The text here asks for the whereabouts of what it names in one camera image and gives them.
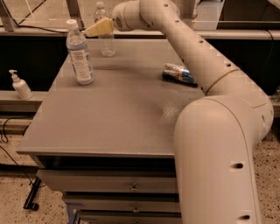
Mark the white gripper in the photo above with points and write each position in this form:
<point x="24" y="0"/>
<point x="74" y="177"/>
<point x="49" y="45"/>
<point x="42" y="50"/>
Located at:
<point x="118" y="17"/>

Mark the clear red label water bottle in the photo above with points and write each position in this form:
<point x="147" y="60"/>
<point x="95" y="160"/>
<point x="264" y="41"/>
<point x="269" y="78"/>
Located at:
<point x="107" y="41"/>

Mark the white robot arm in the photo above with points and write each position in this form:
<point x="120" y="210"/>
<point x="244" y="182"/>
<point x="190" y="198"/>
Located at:
<point x="214" y="136"/>

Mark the white label water bottle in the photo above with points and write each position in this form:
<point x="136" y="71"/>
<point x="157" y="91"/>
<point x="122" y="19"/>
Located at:
<point x="77" y="47"/>

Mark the white pump lotion bottle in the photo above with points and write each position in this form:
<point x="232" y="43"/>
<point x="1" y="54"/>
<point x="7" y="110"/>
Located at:
<point x="20" y="86"/>

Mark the blue silver energy drink can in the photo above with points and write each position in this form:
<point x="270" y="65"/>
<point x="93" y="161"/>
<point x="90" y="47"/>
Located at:
<point x="178" y="73"/>

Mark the grey drawer cabinet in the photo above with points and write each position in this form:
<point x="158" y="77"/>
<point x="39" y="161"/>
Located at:
<point x="108" y="146"/>

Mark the grey metal railing frame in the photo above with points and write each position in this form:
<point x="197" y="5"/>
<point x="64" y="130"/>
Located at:
<point x="212" y="19"/>

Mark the black metal foot bracket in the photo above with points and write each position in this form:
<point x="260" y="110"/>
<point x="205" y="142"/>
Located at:
<point x="29" y="202"/>

